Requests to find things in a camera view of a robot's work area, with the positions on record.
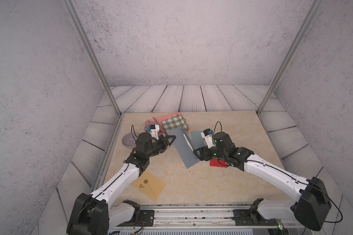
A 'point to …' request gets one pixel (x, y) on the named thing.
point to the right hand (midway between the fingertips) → (199, 150)
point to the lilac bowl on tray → (151, 123)
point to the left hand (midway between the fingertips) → (178, 137)
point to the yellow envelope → (149, 184)
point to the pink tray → (159, 121)
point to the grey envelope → (184, 147)
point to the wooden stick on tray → (159, 125)
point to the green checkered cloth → (175, 122)
